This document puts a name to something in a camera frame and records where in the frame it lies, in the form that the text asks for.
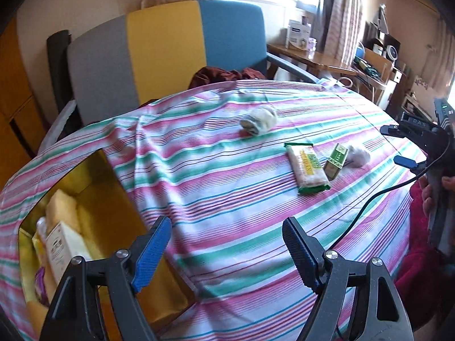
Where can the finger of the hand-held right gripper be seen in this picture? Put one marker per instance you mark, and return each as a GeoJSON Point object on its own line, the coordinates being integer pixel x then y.
{"type": "Point", "coordinates": [404, 161]}
{"type": "Point", "coordinates": [391, 129]}

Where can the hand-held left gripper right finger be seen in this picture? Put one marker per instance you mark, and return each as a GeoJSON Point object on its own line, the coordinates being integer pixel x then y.
{"type": "Point", "coordinates": [301, 254]}

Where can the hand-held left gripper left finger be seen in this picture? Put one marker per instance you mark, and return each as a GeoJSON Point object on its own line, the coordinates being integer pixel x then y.
{"type": "Point", "coordinates": [152, 254]}

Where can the white paper ball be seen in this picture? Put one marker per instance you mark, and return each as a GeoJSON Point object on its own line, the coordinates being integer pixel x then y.
{"type": "Point", "coordinates": [358, 156]}

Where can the small green box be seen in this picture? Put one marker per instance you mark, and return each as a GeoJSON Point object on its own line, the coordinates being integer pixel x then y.
{"type": "Point", "coordinates": [334, 165]}

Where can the green snack packet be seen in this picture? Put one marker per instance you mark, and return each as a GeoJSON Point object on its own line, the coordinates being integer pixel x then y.
{"type": "Point", "coordinates": [308, 168]}

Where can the yellow cardboard box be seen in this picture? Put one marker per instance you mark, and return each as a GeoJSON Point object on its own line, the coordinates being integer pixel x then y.
{"type": "Point", "coordinates": [96, 184]}

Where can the white socks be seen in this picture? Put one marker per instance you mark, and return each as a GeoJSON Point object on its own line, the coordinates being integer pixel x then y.
{"type": "Point", "coordinates": [258, 120]}

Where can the person's right hand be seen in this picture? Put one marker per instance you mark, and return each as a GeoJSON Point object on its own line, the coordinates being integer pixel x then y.
{"type": "Point", "coordinates": [426, 195]}

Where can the brown cardboard box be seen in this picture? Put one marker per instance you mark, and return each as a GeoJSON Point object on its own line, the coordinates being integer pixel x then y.
{"type": "Point", "coordinates": [377, 66]}

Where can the white printed box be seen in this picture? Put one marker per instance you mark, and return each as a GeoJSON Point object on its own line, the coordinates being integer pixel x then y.
{"type": "Point", "coordinates": [65, 248]}

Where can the striped bedsheet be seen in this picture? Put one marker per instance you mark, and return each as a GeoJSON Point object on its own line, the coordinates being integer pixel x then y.
{"type": "Point", "coordinates": [227, 199]}

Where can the wooden side desk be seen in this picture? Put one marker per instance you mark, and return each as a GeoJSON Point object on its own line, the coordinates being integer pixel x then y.
{"type": "Point", "coordinates": [316, 60]}

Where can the red fleece garment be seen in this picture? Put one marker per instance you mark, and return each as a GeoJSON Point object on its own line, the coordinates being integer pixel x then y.
{"type": "Point", "coordinates": [423, 266]}

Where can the purple packet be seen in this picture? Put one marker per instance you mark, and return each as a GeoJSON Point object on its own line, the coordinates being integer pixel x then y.
{"type": "Point", "coordinates": [42, 287]}

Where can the pink striped curtain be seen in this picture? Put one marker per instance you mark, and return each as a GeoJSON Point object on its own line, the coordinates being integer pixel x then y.
{"type": "Point", "coordinates": [343, 17]}

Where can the white blue carton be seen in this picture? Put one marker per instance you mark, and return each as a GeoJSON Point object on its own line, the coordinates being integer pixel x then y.
{"type": "Point", "coordinates": [298, 35]}

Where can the dark red cloth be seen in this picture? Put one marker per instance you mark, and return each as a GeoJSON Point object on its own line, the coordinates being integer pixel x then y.
{"type": "Point", "coordinates": [220, 76]}

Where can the grey yellow blue chair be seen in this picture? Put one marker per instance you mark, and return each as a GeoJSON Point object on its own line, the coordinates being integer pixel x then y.
{"type": "Point", "coordinates": [142, 60]}

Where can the wooden cabinet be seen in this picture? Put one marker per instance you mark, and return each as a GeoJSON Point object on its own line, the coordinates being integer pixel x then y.
{"type": "Point", "coordinates": [16, 106]}

